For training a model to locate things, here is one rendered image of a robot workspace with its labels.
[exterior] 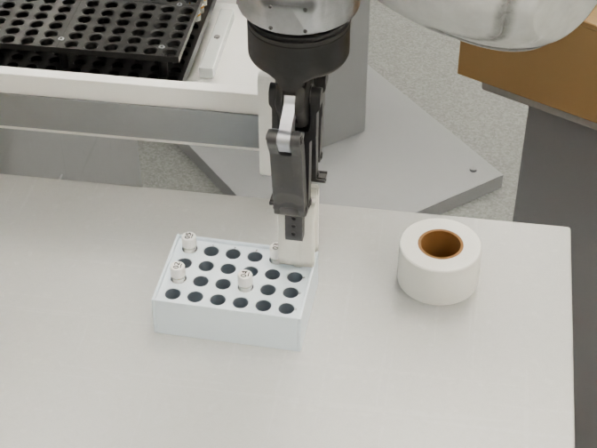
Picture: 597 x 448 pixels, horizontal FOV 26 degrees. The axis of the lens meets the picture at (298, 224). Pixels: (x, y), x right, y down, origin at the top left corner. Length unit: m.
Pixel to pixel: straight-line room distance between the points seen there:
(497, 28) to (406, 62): 2.06
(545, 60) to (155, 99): 0.41
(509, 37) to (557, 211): 0.81
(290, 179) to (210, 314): 0.15
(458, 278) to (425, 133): 1.44
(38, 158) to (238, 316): 0.58
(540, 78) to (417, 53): 1.49
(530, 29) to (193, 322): 0.45
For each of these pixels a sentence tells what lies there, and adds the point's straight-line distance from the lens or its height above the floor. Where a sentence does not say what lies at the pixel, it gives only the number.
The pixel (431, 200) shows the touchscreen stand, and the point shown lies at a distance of 2.37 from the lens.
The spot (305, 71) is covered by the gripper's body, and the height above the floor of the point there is 1.01.
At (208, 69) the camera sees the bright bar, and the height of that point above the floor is 0.85.
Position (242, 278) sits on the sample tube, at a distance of 1.06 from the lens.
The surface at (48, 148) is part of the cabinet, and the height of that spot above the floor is 0.58.
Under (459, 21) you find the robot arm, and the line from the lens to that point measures 0.74.
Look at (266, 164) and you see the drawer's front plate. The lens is 1.13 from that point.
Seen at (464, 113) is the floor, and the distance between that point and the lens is 2.65.
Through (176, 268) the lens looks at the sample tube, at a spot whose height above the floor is 0.81.
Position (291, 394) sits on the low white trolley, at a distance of 1.03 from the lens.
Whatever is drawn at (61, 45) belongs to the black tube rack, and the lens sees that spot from 1.18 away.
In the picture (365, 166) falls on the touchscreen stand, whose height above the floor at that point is 0.04.
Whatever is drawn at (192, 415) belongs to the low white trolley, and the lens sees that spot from 1.02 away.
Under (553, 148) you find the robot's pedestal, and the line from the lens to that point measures 1.49.
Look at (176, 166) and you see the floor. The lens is 2.50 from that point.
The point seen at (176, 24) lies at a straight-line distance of 1.20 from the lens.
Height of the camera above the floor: 1.53
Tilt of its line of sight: 40 degrees down
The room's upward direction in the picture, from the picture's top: straight up
